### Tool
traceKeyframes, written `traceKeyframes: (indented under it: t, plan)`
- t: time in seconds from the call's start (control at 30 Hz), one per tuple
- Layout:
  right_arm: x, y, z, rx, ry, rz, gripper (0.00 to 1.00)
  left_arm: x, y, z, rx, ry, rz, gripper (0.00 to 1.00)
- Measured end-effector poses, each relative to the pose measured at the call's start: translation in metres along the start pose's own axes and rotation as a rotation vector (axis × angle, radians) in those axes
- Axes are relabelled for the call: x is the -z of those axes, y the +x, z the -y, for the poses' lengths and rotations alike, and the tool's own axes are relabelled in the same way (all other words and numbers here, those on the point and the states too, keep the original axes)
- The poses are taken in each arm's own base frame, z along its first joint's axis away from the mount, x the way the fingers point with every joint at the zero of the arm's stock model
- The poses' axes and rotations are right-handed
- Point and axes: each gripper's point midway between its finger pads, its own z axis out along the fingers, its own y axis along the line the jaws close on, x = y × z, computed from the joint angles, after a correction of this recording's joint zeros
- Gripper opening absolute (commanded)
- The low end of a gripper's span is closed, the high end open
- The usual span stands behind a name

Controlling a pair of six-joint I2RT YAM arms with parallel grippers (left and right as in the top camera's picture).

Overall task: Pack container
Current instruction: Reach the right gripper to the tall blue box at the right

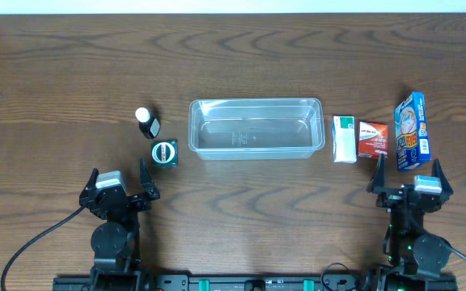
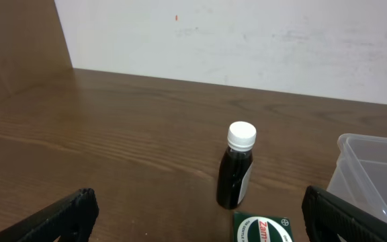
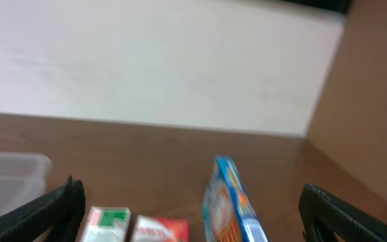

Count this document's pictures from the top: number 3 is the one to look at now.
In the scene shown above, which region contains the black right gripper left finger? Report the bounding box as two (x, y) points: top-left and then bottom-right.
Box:
(0, 177), (85, 242)

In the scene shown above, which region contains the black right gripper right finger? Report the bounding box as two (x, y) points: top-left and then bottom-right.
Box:
(298, 184), (387, 242)

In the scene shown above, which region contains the blue fever patch box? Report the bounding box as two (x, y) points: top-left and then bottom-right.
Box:
(202, 156), (269, 242)

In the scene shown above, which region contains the green white medicine box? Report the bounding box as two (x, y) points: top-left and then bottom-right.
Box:
(81, 206), (131, 242)

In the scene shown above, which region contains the clear plastic container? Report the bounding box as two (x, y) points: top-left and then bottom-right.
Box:
(0, 152), (52, 216)

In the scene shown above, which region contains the red white medicine box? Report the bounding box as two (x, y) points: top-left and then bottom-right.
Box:
(130, 215), (189, 242)

